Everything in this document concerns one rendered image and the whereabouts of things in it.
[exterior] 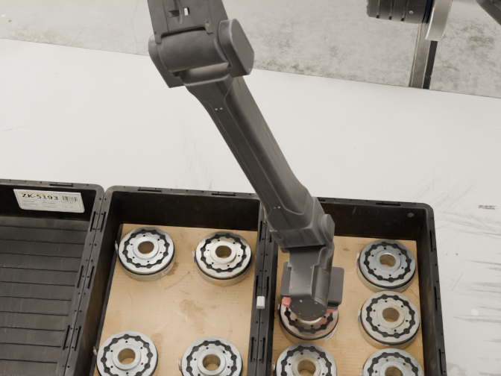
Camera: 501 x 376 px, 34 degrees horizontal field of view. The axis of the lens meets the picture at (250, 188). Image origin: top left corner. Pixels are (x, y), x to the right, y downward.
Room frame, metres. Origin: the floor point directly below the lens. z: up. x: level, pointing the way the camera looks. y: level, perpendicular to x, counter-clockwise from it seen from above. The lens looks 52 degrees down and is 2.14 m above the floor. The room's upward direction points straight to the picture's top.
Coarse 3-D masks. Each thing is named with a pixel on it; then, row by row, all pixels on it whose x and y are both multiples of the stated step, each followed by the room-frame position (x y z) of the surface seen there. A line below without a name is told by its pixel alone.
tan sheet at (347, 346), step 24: (336, 240) 0.88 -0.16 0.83; (360, 240) 0.88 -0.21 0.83; (408, 240) 0.88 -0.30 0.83; (336, 264) 0.83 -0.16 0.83; (384, 264) 0.83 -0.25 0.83; (360, 288) 0.78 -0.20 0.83; (408, 288) 0.78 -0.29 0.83; (336, 336) 0.68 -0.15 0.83; (360, 336) 0.68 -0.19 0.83; (336, 360) 0.63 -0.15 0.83; (360, 360) 0.63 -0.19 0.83
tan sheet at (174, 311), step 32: (128, 224) 0.92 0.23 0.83; (192, 256) 0.84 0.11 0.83; (224, 256) 0.85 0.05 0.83; (128, 288) 0.77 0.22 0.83; (160, 288) 0.77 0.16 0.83; (192, 288) 0.78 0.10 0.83; (224, 288) 0.78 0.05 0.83; (128, 320) 0.71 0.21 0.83; (160, 320) 0.71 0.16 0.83; (192, 320) 0.71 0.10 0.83; (224, 320) 0.71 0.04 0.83; (160, 352) 0.65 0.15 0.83
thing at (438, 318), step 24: (432, 216) 0.87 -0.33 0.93; (432, 240) 0.82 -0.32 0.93; (264, 264) 0.76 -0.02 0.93; (432, 264) 0.77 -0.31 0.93; (264, 288) 0.73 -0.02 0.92; (432, 288) 0.72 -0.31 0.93; (264, 312) 0.67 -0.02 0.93; (432, 312) 0.68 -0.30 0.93; (264, 336) 0.63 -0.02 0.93; (264, 360) 0.58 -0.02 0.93
